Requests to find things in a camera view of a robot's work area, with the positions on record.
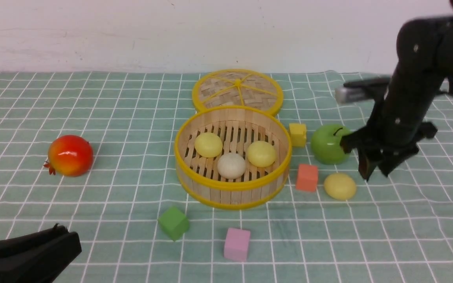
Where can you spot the yellow bun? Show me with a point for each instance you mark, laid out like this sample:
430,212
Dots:
261,154
340,186
208,145

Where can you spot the red pomegranate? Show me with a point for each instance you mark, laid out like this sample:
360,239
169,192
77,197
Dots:
70,156

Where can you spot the orange cube block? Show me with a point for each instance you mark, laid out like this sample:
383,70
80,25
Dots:
307,178

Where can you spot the yellow bun front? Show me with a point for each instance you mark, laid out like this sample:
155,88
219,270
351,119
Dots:
261,154

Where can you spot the bamboo steamer tray yellow rim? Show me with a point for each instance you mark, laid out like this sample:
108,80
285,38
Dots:
238,127

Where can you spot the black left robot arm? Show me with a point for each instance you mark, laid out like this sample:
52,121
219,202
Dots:
38,257

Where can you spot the yellow cube block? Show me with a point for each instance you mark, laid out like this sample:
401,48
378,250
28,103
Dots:
298,134

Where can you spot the woven bamboo steamer lid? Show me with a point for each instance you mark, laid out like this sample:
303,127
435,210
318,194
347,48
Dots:
238,87

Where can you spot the pink cube block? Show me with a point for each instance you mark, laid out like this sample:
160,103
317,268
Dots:
236,245

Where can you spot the white bun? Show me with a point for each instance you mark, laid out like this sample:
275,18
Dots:
231,166

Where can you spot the green apple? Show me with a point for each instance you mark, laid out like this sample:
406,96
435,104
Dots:
325,144

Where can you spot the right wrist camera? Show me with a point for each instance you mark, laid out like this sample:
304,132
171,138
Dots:
361,90

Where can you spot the green checkered tablecloth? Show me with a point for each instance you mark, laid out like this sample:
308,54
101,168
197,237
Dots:
395,230

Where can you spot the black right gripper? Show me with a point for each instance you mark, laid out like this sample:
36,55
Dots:
396,124

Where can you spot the green cube block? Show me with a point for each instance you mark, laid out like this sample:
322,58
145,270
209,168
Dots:
174,223

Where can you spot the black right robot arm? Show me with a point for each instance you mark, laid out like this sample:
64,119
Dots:
426,45

